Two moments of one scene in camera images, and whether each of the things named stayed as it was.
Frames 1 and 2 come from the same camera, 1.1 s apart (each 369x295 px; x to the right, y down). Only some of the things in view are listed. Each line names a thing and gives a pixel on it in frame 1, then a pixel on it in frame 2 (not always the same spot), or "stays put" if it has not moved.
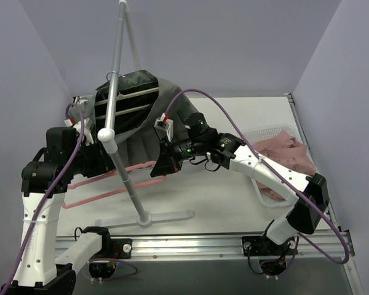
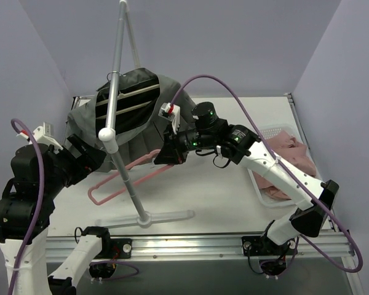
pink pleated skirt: [283, 150] stays put
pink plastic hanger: [68, 204] → [152, 156]
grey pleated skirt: [141, 98] stays put
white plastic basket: [283, 146] stays put
